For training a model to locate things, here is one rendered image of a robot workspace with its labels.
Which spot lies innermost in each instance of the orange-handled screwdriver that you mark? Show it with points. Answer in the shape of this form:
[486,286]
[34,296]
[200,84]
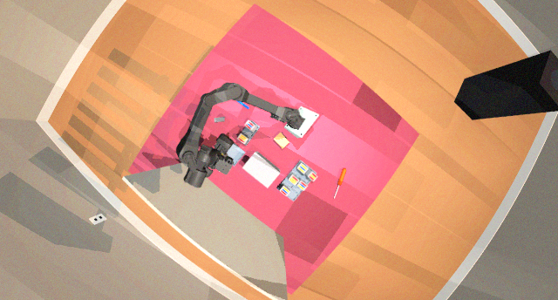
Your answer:
[340,180]

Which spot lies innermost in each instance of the beige box with red, blue and yellow stripes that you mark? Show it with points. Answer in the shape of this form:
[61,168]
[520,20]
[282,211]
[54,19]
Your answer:
[284,189]

